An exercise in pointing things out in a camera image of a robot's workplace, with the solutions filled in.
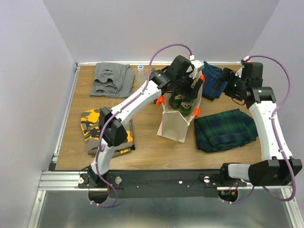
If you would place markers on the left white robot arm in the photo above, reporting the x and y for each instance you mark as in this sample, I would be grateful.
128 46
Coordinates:
113 121

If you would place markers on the beige canvas tote bag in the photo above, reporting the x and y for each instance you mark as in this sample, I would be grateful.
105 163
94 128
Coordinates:
173 125

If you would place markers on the clear plastic water bottle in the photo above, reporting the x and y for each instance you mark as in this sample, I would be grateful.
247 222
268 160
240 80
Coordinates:
141 76

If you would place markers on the dark blue folded jeans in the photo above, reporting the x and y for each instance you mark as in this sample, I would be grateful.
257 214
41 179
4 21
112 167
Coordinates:
211 74

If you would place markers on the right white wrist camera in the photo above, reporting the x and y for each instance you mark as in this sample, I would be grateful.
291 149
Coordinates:
239 72

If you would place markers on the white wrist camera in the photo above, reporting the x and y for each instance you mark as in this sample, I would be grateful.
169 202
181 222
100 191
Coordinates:
239 72
195 67

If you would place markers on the green plaid folded cloth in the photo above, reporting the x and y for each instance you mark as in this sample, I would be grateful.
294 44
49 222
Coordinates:
224 131

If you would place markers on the aluminium rail frame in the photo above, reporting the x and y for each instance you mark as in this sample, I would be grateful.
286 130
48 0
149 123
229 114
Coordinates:
60 203

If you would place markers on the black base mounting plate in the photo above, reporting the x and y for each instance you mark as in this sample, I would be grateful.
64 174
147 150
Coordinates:
168 183

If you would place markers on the orange camouflage folded pants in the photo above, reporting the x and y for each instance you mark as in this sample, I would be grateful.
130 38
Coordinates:
91 132

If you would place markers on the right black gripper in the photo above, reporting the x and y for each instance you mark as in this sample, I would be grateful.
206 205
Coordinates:
228 75

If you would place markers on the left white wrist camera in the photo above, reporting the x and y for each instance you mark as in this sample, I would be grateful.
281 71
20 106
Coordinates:
195 67

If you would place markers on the grey folded shorts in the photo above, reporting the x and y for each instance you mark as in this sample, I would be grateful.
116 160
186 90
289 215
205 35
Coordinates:
112 80

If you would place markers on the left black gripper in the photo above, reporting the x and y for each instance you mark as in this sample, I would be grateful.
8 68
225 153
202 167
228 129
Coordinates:
189 92

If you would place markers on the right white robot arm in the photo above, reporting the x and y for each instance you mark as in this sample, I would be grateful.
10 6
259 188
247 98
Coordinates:
277 166

